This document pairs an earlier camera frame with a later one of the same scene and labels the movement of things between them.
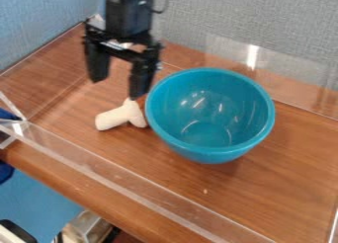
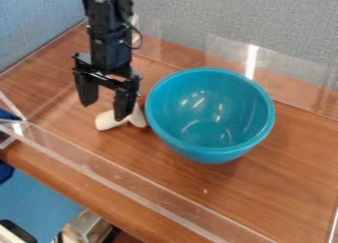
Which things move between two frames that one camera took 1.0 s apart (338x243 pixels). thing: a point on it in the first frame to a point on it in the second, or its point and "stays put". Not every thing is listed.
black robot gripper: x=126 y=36 to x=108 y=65
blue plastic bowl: x=211 y=113 stays put
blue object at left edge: x=7 y=171 stays put
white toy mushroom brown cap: x=119 y=116 stays put
